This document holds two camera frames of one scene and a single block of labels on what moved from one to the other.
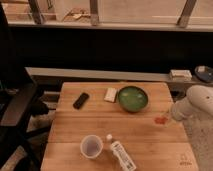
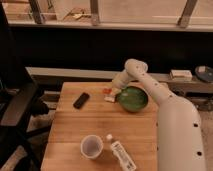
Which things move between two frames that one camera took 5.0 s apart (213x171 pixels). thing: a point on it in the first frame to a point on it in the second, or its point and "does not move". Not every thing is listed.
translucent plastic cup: (91, 146) does not move
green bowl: (132, 99) does not move
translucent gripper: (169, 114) to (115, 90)
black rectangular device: (81, 100) does not move
